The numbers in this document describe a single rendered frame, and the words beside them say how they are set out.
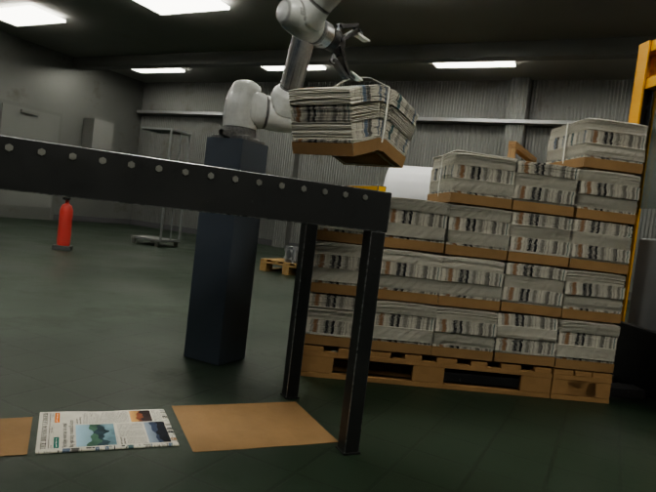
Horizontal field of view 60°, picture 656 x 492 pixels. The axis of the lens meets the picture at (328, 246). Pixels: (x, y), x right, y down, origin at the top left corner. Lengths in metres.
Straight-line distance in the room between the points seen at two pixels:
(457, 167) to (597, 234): 0.72
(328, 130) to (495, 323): 1.22
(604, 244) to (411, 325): 0.96
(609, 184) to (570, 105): 7.31
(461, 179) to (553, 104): 7.64
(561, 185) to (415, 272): 0.77
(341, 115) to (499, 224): 1.03
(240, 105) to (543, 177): 1.38
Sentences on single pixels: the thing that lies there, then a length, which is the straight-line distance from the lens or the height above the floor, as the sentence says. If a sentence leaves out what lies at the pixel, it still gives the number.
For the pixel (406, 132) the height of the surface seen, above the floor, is 1.05.
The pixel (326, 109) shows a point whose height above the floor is 1.07.
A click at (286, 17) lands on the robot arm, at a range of 1.89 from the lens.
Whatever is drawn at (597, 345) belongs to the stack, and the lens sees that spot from 2.92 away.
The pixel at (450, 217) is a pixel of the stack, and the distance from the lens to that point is 2.56.
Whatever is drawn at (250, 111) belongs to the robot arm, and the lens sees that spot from 2.59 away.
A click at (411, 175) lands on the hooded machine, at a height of 1.20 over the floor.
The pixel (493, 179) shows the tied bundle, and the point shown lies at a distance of 2.64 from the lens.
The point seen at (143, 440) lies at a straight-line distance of 1.80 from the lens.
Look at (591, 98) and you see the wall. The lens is 10.14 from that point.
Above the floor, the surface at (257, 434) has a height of 0.00.
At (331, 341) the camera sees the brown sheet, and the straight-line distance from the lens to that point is 2.52.
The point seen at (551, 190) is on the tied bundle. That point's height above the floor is 0.94.
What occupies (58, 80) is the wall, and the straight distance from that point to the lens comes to 12.99.
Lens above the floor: 0.70
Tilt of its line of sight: 3 degrees down
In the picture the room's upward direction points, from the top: 7 degrees clockwise
